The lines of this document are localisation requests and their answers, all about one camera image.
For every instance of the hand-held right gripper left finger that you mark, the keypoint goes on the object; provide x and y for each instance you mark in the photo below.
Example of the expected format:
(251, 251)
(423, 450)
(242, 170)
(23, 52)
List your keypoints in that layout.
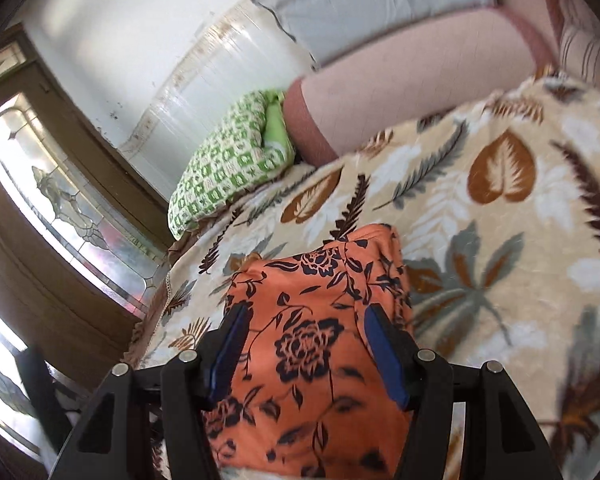
(227, 355)

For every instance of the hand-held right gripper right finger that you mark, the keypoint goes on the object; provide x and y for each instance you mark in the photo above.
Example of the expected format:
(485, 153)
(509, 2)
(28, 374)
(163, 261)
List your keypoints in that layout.
(387, 355)

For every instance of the orange floral shirt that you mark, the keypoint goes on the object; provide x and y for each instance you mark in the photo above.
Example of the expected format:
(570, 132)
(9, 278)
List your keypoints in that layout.
(310, 340)

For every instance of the leaf print blanket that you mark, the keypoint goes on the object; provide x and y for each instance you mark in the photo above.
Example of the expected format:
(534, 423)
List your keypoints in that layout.
(505, 240)

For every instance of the brown wooden door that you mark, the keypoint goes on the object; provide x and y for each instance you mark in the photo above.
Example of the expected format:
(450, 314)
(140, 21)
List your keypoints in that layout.
(55, 280)

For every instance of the green checked pillow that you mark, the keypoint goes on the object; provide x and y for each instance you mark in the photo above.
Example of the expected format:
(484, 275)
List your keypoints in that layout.
(220, 160)

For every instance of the stained glass door panel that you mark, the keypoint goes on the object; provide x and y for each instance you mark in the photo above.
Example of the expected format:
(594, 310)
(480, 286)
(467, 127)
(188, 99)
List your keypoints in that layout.
(65, 200)

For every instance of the pink bolster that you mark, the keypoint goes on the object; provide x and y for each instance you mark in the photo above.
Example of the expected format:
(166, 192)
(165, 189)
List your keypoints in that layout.
(405, 75)

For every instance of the grey pillow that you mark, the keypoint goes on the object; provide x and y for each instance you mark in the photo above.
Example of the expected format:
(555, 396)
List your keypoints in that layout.
(370, 0)

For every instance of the striped cushion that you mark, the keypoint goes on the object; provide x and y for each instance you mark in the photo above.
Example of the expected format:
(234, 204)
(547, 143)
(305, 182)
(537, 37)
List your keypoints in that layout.
(590, 35)

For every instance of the pink cushion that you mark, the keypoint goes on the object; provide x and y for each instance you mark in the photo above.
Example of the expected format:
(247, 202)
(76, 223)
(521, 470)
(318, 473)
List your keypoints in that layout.
(525, 0)

